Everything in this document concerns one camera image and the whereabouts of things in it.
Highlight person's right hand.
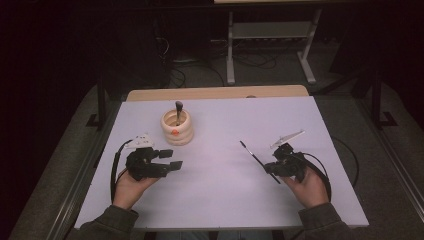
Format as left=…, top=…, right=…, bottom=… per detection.
left=281, top=166, right=330, bottom=210

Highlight person's left hand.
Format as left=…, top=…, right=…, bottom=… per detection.
left=113, top=167, right=161, bottom=211

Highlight white metal table frame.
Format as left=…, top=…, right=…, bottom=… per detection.
left=225, top=9, right=323, bottom=86

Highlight black floor cables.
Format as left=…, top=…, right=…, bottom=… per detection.
left=165, top=52, right=278, bottom=88

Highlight black fluffy makeup brush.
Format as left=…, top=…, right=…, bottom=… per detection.
left=174, top=100, right=184, bottom=127

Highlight black metal stand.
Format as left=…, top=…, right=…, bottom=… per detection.
left=370, top=71, right=398, bottom=130
left=85, top=75, right=108, bottom=130

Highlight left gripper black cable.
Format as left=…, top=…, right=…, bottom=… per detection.
left=110, top=139, right=134, bottom=204

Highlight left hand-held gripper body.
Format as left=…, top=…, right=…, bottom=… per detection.
left=124, top=133, right=172, bottom=183

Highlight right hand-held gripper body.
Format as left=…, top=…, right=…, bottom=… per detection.
left=269, top=129, right=307, bottom=183

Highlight cream ringed duck brush holder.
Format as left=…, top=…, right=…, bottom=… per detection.
left=160, top=108, right=195, bottom=147

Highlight thin black cable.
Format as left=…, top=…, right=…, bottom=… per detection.
left=329, top=135, right=361, bottom=188

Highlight thin black makeup brush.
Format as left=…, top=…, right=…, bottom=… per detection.
left=239, top=140, right=282, bottom=185

